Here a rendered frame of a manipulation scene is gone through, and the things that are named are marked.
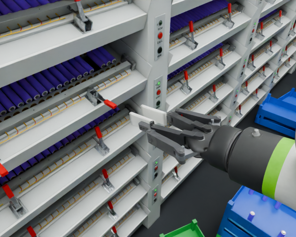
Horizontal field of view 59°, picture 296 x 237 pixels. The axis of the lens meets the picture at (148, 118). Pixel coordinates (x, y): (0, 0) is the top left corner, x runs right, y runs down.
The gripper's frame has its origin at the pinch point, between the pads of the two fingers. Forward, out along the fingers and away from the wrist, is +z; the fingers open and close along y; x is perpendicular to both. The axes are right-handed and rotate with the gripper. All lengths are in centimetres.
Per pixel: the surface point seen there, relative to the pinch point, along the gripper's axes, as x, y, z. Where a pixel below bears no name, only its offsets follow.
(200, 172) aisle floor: -88, 67, 33
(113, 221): -56, -1, 28
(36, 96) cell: 4.8, -11.6, 24.4
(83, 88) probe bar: 3.4, -1.6, 20.1
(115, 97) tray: -1.5, 4.9, 16.5
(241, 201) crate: -63, 41, -4
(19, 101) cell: 5.4, -15.6, 24.4
